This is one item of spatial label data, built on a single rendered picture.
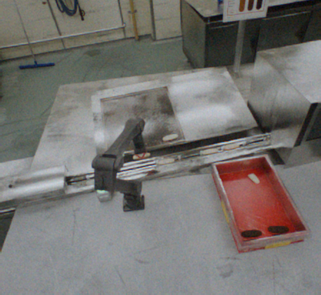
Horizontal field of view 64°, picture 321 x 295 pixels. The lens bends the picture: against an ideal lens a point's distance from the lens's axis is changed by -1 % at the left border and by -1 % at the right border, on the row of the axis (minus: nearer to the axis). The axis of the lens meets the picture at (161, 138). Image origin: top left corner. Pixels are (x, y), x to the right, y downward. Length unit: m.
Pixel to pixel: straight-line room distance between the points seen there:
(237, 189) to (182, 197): 0.31
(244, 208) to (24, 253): 1.14
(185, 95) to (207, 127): 0.31
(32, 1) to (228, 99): 3.83
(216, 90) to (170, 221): 1.01
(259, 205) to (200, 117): 0.67
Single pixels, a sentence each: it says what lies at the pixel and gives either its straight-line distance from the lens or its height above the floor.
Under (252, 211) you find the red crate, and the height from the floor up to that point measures 0.82.
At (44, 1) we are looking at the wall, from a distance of 4.96.
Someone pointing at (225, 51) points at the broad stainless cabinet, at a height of 0.58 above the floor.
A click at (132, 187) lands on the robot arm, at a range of 1.29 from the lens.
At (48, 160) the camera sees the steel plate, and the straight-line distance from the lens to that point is 1.86.
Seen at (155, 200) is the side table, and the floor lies 0.82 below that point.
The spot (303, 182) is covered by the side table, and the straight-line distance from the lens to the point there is 1.64.
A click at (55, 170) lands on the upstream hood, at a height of 0.92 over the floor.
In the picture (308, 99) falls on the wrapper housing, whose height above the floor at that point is 1.30.
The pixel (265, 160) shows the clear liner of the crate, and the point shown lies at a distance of 1.56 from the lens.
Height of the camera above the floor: 2.07
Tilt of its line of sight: 45 degrees down
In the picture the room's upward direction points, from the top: 7 degrees counter-clockwise
